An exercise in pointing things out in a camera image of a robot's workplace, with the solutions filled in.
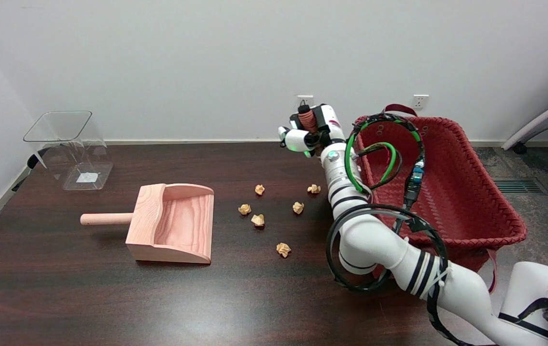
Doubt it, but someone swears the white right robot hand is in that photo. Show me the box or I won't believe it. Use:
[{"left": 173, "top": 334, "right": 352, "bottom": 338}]
[{"left": 278, "top": 103, "right": 345, "bottom": 158}]

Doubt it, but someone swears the small brown hand broom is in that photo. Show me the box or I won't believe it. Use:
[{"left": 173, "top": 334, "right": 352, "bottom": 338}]
[{"left": 297, "top": 104, "right": 320, "bottom": 135}]

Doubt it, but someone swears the light wooden dustpan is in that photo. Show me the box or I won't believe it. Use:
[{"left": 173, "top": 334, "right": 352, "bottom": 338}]
[{"left": 80, "top": 183, "right": 215, "bottom": 264}]

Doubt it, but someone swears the red woven basket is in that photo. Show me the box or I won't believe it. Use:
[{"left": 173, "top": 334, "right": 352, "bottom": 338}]
[{"left": 353, "top": 103, "right": 528, "bottom": 294}]

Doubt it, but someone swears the metal floor vent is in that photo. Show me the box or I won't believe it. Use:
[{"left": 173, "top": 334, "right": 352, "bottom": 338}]
[{"left": 491, "top": 178, "right": 548, "bottom": 195}]

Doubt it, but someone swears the white and black office chair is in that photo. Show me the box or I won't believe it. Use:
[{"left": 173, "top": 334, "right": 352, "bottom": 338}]
[{"left": 501, "top": 91, "right": 548, "bottom": 217}]

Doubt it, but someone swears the clear plastic container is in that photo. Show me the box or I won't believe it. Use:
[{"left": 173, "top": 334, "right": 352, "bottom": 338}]
[{"left": 23, "top": 111, "right": 114, "bottom": 191}]

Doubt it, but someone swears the green cable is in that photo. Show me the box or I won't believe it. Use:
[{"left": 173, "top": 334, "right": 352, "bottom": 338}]
[{"left": 345, "top": 129, "right": 398, "bottom": 194}]

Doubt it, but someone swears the black braided cable harness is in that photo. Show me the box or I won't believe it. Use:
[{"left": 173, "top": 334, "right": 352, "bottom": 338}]
[{"left": 345, "top": 112, "right": 426, "bottom": 234}]

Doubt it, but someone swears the black elbow cable loop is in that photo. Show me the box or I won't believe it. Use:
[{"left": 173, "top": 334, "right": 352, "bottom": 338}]
[{"left": 325, "top": 204, "right": 476, "bottom": 346}]

